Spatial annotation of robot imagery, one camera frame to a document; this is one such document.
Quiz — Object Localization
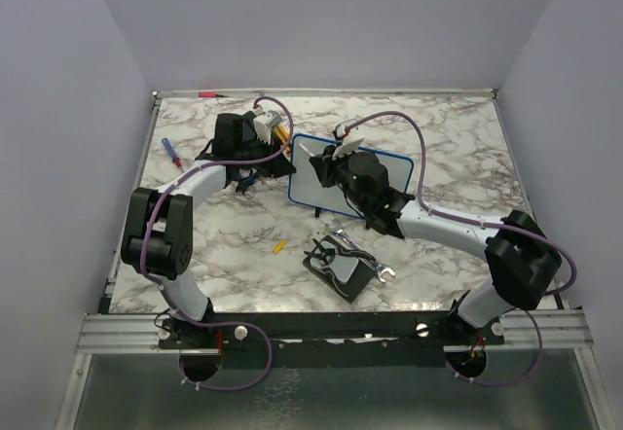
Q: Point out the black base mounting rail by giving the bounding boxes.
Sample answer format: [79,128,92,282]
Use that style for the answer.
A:
[158,310,504,370]

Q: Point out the yellow capped white marker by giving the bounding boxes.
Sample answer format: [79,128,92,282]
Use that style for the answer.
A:
[298,142,316,158]

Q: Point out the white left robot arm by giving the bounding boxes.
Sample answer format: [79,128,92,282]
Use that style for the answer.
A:
[121,107,296,347]

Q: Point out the blue handled cutting pliers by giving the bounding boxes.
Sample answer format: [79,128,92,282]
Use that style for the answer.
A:
[234,169,261,195]

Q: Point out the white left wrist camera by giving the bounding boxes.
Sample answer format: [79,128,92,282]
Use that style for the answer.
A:
[253,110,282,144]

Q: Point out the blue framed whiteboard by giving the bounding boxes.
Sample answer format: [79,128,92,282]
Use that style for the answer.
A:
[288,133,415,220]

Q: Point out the black grey wire stripper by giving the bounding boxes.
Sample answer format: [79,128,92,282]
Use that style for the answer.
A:
[303,235,380,303]

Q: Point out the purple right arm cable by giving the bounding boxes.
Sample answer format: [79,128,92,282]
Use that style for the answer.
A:
[335,111,580,387]

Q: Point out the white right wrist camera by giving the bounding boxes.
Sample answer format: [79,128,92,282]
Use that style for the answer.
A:
[332,120,363,161]

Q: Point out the blue red screwdriver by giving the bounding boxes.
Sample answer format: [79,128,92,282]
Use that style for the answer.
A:
[161,137,184,171]

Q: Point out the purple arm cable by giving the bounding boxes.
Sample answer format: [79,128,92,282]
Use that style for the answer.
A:
[335,111,580,387]
[139,96,293,395]

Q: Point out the red marker on rail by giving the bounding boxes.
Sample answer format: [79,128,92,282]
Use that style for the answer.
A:
[198,91,229,98]

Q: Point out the yellow pencil behind whiteboard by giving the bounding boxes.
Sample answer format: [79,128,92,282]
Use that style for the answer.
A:
[274,125,291,157]

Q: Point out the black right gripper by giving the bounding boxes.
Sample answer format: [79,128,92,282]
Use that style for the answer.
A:
[312,142,370,212]

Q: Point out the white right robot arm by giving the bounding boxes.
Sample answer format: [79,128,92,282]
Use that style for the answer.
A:
[309,145,562,343]

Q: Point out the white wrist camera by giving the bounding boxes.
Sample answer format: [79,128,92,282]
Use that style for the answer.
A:
[253,110,282,144]
[332,120,363,161]

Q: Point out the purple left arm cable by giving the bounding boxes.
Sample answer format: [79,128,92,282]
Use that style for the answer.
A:
[139,96,293,395]

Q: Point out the black network switch box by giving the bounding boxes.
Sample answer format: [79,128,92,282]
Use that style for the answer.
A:
[303,234,381,304]

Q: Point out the yellow marker cap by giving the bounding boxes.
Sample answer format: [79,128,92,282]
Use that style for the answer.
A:
[274,239,287,254]

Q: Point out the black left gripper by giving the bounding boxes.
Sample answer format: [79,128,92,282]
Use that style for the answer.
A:
[236,132,297,178]

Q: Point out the chrome combination wrench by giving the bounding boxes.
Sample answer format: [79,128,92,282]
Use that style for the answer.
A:
[324,220,396,283]

